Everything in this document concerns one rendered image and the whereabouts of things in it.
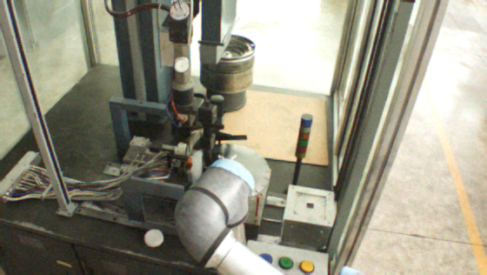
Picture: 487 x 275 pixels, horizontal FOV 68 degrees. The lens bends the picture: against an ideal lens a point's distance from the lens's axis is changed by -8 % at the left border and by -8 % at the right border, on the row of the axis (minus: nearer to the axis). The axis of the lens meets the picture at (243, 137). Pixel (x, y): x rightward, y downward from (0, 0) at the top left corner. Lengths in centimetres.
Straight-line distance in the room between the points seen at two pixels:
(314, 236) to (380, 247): 119
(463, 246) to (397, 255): 50
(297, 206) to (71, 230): 90
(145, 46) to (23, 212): 93
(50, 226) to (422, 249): 218
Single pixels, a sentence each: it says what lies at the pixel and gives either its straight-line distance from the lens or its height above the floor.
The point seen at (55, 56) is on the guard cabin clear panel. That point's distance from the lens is 248.
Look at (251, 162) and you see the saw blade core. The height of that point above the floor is 95.
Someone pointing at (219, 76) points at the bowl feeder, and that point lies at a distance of 204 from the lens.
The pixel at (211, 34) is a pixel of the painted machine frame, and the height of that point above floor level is 136.
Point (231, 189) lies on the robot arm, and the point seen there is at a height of 137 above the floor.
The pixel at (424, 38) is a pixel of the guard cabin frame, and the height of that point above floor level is 171.
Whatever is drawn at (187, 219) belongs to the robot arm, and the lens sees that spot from 82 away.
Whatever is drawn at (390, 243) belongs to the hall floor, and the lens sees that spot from 271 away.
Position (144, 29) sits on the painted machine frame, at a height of 127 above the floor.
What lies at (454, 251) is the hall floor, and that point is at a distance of 288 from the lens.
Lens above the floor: 200
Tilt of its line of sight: 38 degrees down
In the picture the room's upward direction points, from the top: 4 degrees clockwise
